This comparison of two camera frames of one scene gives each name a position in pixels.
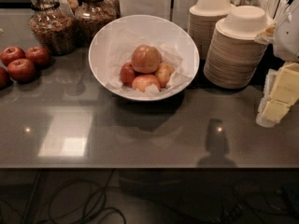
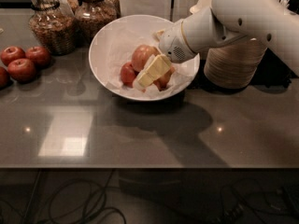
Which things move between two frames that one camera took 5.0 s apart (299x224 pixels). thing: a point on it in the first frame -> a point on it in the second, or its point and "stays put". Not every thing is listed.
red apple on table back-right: x=39 y=56 stays put
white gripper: x=288 y=36 -> x=172 y=44
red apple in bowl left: x=127 y=74 stays put
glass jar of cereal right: x=96 y=7 stays put
